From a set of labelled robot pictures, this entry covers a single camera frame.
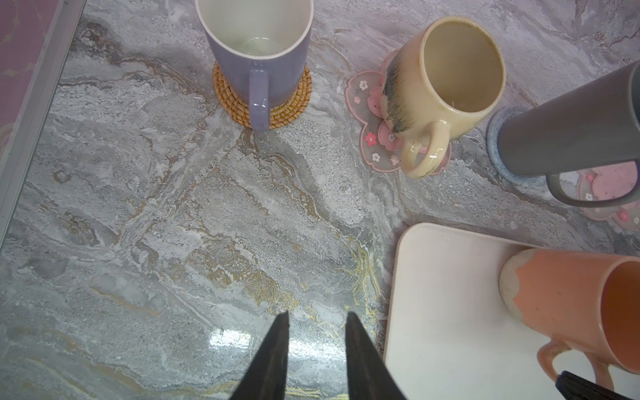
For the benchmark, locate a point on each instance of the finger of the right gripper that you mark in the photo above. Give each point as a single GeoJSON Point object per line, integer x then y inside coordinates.
{"type": "Point", "coordinates": [572, 387]}

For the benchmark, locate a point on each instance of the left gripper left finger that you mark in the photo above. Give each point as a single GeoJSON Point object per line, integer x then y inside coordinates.
{"type": "Point", "coordinates": [267, 374]}

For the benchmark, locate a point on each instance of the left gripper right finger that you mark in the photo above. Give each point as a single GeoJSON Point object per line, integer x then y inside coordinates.
{"type": "Point", "coordinates": [368, 377]}

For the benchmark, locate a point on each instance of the orange pink mug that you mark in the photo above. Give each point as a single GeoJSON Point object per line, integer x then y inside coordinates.
{"type": "Point", "coordinates": [587, 302]}

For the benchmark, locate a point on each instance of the pink flower coaster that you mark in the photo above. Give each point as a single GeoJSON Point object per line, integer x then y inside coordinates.
{"type": "Point", "coordinates": [608, 183]}
{"type": "Point", "coordinates": [367, 135]}

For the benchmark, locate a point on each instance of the dark grey mug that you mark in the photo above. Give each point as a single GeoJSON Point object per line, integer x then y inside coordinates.
{"type": "Point", "coordinates": [593, 126]}

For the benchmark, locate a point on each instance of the woven tan coaster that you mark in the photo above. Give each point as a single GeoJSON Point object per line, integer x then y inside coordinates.
{"type": "Point", "coordinates": [280, 116]}

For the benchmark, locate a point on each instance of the yellow-green mug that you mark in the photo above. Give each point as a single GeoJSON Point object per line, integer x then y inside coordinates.
{"type": "Point", "coordinates": [438, 86]}

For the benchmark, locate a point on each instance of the white mug purple handle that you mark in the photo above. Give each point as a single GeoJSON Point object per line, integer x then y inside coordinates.
{"type": "Point", "coordinates": [261, 47]}

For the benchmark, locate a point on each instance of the blue grey round coaster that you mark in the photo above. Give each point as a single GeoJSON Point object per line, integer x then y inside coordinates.
{"type": "Point", "coordinates": [494, 127]}

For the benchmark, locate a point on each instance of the beige serving tray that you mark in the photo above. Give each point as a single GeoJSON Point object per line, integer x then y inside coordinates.
{"type": "Point", "coordinates": [450, 335]}

